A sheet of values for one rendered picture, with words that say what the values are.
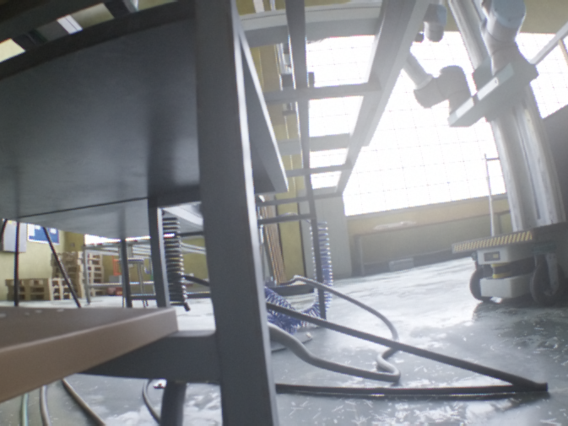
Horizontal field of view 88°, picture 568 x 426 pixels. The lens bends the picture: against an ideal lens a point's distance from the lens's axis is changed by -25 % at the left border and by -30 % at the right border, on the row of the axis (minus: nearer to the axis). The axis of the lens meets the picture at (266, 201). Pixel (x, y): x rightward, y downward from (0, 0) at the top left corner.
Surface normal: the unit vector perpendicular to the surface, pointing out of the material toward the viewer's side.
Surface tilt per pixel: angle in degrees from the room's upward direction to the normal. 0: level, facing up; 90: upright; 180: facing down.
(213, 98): 90
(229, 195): 90
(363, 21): 180
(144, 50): 180
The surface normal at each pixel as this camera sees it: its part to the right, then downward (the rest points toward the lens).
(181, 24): 0.11, 0.98
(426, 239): -0.11, -0.17
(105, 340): 0.99, -0.12
